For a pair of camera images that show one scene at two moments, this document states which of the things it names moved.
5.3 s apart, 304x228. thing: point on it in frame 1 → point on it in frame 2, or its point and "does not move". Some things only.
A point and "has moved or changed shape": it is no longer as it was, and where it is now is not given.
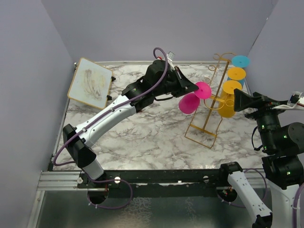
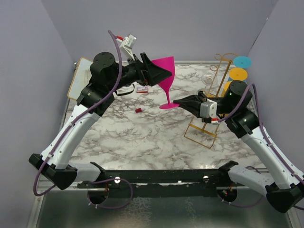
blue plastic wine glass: [241, 61] does not move
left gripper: [184, 86] → [155, 74]
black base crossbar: [155, 183] does not move
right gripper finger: [242, 101] → [188, 101]
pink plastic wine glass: [189, 103] has moved or changed shape
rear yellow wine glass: [236, 73] does not move
